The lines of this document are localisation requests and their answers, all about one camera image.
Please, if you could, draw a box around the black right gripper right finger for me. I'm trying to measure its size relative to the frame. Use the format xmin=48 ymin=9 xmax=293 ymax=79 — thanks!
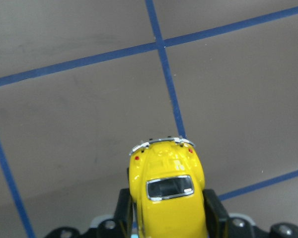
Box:
xmin=204 ymin=189 xmax=229 ymax=238

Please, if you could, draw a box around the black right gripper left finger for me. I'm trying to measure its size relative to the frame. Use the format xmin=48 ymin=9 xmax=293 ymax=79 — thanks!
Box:
xmin=113 ymin=188 xmax=135 ymax=238

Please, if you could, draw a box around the yellow toy beetle car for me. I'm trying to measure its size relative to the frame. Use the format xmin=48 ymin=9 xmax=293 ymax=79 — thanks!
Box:
xmin=128 ymin=137 xmax=208 ymax=238

